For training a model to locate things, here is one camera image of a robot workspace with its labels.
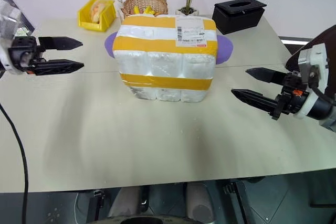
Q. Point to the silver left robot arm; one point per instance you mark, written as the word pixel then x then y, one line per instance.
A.
pixel 9 22

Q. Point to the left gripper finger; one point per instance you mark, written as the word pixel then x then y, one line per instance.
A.
pixel 57 67
pixel 60 43

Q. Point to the yellow plastic bin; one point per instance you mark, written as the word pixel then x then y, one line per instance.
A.
pixel 103 20

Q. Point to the dark brown rounded shape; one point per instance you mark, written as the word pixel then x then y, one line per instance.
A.
pixel 323 37

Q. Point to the bread roll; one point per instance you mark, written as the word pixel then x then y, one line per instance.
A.
pixel 96 11

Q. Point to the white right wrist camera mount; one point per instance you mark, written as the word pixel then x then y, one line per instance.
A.
pixel 319 61

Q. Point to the taped white foam box lid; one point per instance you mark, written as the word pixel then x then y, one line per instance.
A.
pixel 162 43

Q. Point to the dark slanted frame bar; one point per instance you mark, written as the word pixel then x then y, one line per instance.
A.
pixel 15 3

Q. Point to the yellow fruit pieces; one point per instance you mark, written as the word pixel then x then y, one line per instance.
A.
pixel 147 11

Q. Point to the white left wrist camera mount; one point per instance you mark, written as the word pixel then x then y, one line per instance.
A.
pixel 5 64

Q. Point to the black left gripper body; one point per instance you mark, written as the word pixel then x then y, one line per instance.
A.
pixel 25 51

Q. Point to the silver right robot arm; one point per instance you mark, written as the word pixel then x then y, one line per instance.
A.
pixel 321 108

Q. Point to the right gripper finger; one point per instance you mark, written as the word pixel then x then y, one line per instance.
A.
pixel 257 102
pixel 267 75

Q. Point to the black tissue box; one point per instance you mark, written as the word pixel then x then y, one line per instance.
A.
pixel 236 19

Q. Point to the white foam crate yellow tape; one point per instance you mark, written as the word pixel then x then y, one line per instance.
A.
pixel 168 94

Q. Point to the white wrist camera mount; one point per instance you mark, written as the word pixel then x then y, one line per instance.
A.
pixel 319 61
pixel 5 64

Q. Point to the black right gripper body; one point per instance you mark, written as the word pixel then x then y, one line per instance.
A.
pixel 292 98

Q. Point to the grey rounded shape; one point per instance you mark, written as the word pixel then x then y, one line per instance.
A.
pixel 124 203
pixel 200 203

